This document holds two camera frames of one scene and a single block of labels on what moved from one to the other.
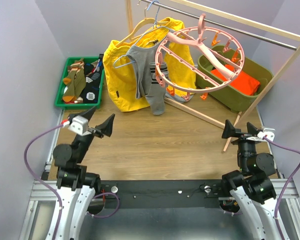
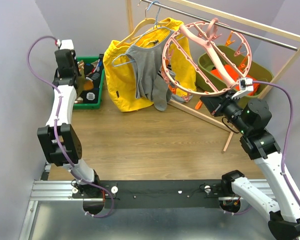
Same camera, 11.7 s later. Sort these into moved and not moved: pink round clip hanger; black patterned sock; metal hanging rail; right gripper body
Moved: pink round clip hanger; right gripper body
Not moved: metal hanging rail; black patterned sock
